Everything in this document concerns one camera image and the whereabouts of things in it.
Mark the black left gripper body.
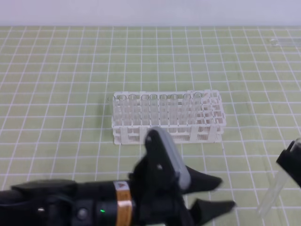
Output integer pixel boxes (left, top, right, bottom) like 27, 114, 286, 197
131, 141, 194, 226

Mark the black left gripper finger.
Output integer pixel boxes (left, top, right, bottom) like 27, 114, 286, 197
189, 199, 236, 226
182, 166, 223, 194

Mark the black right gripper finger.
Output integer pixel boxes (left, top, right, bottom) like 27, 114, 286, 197
276, 140, 301, 187

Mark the clear glass test tube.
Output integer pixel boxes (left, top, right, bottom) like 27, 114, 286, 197
257, 167, 292, 218

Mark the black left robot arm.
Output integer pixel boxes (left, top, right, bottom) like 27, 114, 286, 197
0, 127, 236, 226

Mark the white plastic test tube rack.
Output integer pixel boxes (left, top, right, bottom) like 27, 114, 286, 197
108, 89, 226, 145

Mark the clear tube lying far right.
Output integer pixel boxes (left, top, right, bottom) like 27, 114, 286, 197
269, 38, 301, 47

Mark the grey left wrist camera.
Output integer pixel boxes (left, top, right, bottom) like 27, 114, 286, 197
145, 127, 191, 190

